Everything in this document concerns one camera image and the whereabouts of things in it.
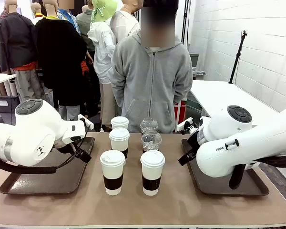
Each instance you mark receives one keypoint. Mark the dark grey storage box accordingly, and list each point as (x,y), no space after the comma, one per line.
(7,103)

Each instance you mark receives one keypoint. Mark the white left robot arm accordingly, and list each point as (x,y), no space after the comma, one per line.
(33,133)

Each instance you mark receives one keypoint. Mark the small white side table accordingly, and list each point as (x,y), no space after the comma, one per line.
(1,78)

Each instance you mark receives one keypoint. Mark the mannequin in black coat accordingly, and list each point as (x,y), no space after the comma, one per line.
(60,55)

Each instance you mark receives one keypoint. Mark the black light stand poles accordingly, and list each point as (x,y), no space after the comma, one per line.
(186,21)

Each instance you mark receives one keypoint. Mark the mannequin in beige shirt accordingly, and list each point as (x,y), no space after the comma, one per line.
(124,23)

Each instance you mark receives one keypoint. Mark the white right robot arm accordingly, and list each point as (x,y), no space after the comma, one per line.
(228,155)

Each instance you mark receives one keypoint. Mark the clear plastic iced coffee cup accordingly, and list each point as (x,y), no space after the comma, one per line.
(149,124)
(151,140)

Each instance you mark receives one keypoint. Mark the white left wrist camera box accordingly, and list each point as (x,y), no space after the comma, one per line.
(86,122)

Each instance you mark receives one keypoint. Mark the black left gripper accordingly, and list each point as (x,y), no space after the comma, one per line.
(66,148)

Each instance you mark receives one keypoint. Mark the white paper rolls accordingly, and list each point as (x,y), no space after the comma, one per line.
(12,87)

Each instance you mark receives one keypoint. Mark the figure in grey-green shirt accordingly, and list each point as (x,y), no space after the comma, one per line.
(84,22)

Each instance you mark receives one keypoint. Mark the person in blue patterned shirt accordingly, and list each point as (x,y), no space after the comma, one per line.
(70,17)

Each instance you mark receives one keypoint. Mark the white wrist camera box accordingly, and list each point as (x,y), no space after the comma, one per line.
(184,125)
(86,122)

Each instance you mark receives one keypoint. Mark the white paper coffee cup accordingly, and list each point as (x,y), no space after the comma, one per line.
(119,140)
(112,171)
(119,122)
(152,171)

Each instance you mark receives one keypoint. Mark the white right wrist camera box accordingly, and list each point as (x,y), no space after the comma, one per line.
(184,125)

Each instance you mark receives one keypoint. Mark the mannequin in dark grey jacket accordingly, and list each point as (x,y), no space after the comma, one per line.
(15,38)

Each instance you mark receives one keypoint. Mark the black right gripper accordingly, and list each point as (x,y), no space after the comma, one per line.
(193,143)

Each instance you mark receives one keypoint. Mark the mannequin with green hat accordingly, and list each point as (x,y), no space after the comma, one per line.
(102,47)

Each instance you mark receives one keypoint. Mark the black tripod stand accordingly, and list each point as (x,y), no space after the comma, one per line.
(237,57)

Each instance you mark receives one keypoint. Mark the brown plastic serving tray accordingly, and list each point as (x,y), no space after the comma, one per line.
(50,179)
(217,183)

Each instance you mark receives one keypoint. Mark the mannequin with yellow red collar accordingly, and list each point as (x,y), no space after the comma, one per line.
(37,13)

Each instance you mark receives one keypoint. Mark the person in grey hoodie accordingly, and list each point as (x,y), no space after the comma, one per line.
(152,83)

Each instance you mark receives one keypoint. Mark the red box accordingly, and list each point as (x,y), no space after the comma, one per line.
(180,114)

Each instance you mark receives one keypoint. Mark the large white table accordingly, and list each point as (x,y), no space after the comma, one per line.
(224,97)

